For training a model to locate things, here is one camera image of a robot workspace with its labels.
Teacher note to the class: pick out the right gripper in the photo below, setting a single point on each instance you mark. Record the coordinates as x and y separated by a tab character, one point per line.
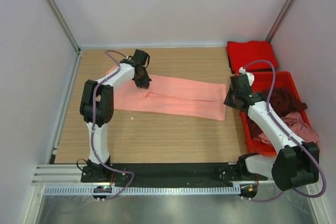
228	100

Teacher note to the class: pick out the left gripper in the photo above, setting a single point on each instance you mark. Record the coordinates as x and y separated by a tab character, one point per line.
145	83

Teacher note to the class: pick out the salmon pink t shirt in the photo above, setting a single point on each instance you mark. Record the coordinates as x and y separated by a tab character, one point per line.
175	96

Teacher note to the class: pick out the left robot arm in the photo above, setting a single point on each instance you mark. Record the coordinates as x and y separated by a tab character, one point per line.
97	102

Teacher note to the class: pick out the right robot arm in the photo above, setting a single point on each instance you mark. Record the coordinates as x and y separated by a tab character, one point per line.
296	163

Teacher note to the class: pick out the red plastic bin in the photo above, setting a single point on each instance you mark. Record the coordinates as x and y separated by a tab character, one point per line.
262	144

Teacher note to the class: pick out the folded red t shirt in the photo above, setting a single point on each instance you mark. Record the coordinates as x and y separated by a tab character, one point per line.
243	53

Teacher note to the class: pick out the dark maroon t shirt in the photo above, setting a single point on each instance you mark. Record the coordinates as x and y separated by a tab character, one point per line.
283	102

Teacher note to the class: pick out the dusty pink t shirt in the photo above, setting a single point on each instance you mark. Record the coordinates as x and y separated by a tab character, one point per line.
294	121

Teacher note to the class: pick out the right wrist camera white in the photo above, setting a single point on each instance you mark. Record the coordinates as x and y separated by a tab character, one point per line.
250	77

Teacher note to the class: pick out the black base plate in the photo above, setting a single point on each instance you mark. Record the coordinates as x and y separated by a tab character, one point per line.
169	175

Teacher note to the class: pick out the slotted cable duct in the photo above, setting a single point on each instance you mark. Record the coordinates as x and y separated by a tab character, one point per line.
103	190

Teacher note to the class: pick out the aluminium frame rail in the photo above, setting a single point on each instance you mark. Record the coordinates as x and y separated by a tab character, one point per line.
64	174

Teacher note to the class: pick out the left corner aluminium post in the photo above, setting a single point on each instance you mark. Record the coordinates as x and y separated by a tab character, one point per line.
60	19

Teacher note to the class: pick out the corner aluminium post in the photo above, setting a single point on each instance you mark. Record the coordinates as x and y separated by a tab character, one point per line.
60	19
279	19

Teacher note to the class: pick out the right corner aluminium post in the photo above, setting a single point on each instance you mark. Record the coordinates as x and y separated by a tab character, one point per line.
279	19

